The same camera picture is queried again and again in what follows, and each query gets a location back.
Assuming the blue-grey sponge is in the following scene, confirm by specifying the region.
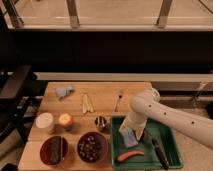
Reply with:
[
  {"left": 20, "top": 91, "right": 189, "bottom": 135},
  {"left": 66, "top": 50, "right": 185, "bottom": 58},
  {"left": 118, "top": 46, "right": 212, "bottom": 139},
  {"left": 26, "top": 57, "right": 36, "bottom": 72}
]
[{"left": 120, "top": 128, "right": 138, "bottom": 148}]

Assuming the green plastic tray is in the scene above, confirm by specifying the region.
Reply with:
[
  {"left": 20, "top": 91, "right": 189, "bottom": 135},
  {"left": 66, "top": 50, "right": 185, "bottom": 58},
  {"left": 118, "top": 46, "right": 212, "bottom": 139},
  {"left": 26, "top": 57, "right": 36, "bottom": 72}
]
[{"left": 110, "top": 116, "right": 183, "bottom": 171}]

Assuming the crumpled grey cloth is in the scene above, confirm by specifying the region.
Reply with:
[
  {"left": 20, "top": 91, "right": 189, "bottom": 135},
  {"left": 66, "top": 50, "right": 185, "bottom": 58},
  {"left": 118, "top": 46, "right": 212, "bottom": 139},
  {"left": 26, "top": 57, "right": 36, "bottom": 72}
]
[{"left": 55, "top": 86, "right": 75, "bottom": 100}]

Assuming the red yellow apple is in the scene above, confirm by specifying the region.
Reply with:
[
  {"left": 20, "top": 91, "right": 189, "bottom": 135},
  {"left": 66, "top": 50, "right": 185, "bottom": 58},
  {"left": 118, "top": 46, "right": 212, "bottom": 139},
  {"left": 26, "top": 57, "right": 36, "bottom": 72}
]
[{"left": 58, "top": 113, "right": 73, "bottom": 127}]

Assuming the black chair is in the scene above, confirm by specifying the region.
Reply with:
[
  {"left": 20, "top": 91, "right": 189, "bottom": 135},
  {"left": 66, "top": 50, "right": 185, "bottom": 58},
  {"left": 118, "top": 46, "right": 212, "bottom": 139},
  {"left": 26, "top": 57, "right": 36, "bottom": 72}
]
[{"left": 0, "top": 65, "right": 39, "bottom": 143}]

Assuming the red bowl with dark block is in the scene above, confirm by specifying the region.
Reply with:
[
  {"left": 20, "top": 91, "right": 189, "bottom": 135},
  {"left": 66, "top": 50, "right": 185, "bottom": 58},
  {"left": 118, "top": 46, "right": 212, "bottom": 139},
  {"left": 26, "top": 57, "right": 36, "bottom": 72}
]
[{"left": 40, "top": 136, "right": 69, "bottom": 166}]

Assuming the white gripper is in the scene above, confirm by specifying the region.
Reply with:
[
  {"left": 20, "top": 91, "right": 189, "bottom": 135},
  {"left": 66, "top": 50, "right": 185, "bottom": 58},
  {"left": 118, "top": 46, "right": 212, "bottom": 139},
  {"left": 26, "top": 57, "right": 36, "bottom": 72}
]
[{"left": 119, "top": 111, "right": 148, "bottom": 140}]

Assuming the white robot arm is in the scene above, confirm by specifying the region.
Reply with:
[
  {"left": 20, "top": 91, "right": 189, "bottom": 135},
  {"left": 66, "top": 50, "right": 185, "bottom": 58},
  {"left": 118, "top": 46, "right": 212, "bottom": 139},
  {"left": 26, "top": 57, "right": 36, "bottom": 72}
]
[{"left": 119, "top": 88, "right": 213, "bottom": 149}]

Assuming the white round container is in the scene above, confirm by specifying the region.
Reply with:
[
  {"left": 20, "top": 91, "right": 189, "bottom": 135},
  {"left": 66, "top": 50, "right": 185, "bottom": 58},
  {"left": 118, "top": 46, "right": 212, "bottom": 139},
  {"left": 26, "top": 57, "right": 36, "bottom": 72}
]
[{"left": 35, "top": 113, "right": 54, "bottom": 133}]

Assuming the small metal cup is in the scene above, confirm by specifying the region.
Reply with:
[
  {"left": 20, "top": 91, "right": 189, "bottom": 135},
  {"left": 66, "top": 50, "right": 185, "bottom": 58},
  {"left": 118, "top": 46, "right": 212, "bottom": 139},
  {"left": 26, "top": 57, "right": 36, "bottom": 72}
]
[{"left": 94, "top": 116, "right": 107, "bottom": 131}]

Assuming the red sausage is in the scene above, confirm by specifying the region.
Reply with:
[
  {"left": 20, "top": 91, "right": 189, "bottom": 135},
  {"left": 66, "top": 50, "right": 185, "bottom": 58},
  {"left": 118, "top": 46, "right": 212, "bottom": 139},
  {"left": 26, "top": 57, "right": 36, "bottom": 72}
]
[{"left": 117, "top": 150, "right": 144, "bottom": 162}]

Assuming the red bowl with nuts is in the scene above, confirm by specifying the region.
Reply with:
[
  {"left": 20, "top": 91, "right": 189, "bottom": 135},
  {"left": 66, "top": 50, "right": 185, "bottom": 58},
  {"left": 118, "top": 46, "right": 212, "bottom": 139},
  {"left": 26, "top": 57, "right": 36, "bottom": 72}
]
[{"left": 77, "top": 132, "right": 108, "bottom": 164}]

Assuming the black-handled brush tool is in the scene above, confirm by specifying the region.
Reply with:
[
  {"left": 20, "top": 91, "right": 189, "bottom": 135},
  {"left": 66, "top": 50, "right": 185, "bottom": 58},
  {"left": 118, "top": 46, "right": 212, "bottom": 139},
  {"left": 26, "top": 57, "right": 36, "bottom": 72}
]
[{"left": 144, "top": 131, "right": 169, "bottom": 170}]

